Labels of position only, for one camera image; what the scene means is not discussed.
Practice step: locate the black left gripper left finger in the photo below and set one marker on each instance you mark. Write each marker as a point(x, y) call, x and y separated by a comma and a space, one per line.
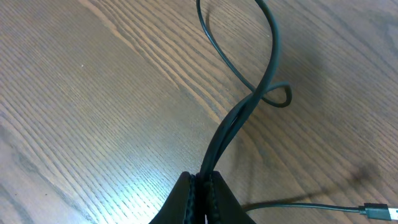
point(179, 207)

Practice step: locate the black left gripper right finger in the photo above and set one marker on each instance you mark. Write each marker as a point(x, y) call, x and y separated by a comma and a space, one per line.
point(222, 206)

